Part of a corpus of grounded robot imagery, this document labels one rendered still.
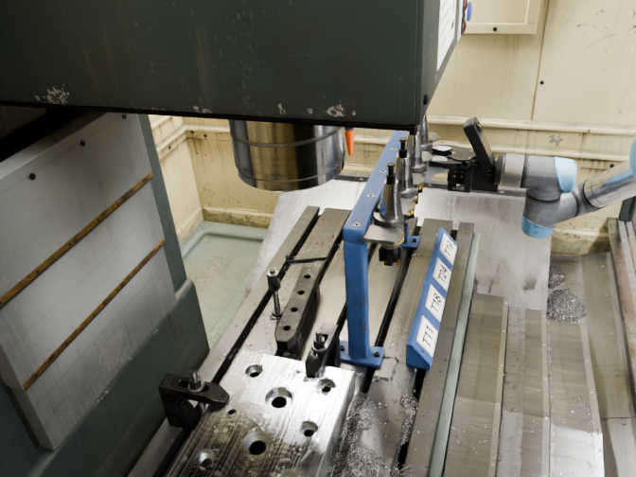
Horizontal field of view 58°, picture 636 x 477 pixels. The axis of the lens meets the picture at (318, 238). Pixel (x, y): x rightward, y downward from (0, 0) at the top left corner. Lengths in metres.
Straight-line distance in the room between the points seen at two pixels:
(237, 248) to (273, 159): 1.46
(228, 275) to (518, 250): 0.97
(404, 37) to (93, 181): 0.71
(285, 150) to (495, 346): 0.92
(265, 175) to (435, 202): 1.20
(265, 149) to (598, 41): 1.20
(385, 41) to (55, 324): 0.78
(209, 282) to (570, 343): 1.16
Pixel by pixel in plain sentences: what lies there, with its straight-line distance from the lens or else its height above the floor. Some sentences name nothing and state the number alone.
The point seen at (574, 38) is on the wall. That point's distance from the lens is 1.77.
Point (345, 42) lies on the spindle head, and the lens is 0.62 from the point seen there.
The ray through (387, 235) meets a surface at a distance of 1.04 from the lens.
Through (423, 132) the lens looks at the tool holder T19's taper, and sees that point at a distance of 1.35.
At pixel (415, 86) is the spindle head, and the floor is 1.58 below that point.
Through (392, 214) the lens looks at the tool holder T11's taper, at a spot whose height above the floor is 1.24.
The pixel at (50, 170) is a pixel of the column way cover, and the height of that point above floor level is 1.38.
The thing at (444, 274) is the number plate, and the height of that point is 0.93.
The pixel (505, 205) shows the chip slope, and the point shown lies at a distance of 1.92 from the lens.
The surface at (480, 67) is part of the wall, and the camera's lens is 1.79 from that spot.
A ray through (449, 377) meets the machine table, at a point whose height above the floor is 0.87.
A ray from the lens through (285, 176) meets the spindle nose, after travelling 0.77.
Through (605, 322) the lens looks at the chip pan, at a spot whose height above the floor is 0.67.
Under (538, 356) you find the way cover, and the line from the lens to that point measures 1.54.
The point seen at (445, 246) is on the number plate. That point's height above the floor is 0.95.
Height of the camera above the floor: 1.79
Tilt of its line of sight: 33 degrees down
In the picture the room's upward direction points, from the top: 5 degrees counter-clockwise
